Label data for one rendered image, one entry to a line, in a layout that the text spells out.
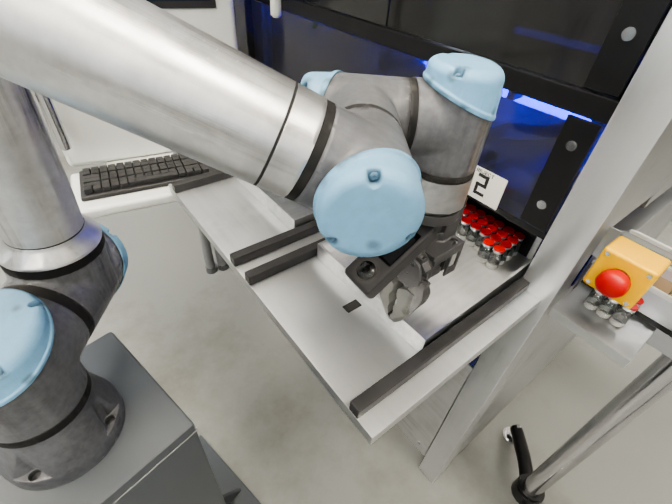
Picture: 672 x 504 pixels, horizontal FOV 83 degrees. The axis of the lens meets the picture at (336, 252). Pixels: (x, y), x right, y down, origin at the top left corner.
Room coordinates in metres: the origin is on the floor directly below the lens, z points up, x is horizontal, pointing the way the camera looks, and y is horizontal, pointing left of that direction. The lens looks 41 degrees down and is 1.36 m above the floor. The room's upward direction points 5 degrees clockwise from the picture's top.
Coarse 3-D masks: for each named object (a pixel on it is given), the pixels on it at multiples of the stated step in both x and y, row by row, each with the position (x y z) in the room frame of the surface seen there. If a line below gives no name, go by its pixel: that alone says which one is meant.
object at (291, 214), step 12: (240, 180) 0.76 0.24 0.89; (252, 192) 0.72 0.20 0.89; (264, 192) 0.68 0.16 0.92; (264, 204) 0.68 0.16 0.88; (276, 204) 0.64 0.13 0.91; (288, 204) 0.69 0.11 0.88; (276, 216) 0.64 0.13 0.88; (288, 216) 0.61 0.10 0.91; (300, 216) 0.65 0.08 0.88; (312, 216) 0.62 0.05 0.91; (288, 228) 0.61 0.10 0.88
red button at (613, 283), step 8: (608, 272) 0.41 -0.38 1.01; (616, 272) 0.40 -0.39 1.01; (600, 280) 0.40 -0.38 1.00; (608, 280) 0.40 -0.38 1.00; (616, 280) 0.39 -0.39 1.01; (624, 280) 0.39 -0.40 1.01; (600, 288) 0.40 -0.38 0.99; (608, 288) 0.39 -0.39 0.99; (616, 288) 0.39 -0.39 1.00; (624, 288) 0.38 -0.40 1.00; (608, 296) 0.39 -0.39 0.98; (616, 296) 0.38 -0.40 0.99
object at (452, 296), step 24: (336, 264) 0.49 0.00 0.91; (480, 264) 0.55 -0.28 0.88; (504, 264) 0.55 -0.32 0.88; (528, 264) 0.52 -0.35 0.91; (432, 288) 0.47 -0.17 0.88; (456, 288) 0.48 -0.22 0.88; (480, 288) 0.48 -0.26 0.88; (504, 288) 0.48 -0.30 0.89; (384, 312) 0.40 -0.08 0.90; (432, 312) 0.42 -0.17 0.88; (456, 312) 0.42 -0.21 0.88; (408, 336) 0.36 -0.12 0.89; (432, 336) 0.35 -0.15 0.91
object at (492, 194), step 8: (480, 168) 0.61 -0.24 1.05; (488, 176) 0.60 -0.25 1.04; (496, 176) 0.59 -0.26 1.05; (472, 184) 0.62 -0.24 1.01; (488, 184) 0.59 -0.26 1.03; (496, 184) 0.58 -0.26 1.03; (504, 184) 0.57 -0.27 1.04; (472, 192) 0.61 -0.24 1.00; (480, 192) 0.60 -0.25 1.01; (488, 192) 0.59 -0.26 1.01; (496, 192) 0.58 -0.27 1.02; (480, 200) 0.60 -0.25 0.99; (488, 200) 0.59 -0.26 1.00; (496, 200) 0.58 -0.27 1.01; (496, 208) 0.57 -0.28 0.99
